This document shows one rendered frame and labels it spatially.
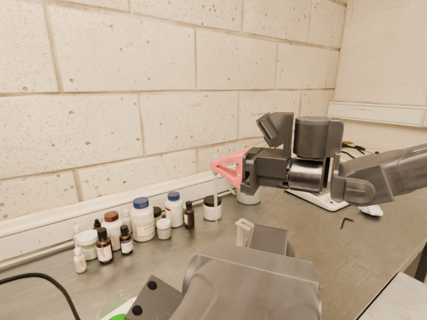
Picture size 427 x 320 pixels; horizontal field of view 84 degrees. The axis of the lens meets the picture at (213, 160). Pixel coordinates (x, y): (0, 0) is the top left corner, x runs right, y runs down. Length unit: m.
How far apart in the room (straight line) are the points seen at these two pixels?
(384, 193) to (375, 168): 0.04
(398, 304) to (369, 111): 1.05
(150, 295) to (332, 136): 0.32
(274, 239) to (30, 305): 0.61
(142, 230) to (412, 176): 0.67
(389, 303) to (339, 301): 0.11
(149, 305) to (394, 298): 0.61
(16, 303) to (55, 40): 0.65
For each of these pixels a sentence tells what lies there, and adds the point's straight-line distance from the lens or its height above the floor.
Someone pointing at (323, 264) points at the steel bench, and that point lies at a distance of 0.78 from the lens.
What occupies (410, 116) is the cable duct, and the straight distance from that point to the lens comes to 1.52.
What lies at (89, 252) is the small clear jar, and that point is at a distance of 0.79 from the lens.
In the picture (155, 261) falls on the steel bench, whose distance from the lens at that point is 0.75.
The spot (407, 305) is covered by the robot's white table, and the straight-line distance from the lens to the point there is 0.76.
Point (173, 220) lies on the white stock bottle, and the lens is 0.85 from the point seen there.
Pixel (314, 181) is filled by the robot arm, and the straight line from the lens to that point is 0.41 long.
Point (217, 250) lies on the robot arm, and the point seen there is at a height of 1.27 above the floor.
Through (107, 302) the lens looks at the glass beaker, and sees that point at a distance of 0.46.
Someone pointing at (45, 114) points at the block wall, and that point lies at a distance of 0.82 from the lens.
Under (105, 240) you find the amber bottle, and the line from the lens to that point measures 0.75.
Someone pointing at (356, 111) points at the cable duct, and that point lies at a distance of 1.60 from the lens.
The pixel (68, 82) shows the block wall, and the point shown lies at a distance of 0.82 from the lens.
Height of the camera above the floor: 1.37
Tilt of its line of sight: 17 degrees down
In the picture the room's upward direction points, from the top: straight up
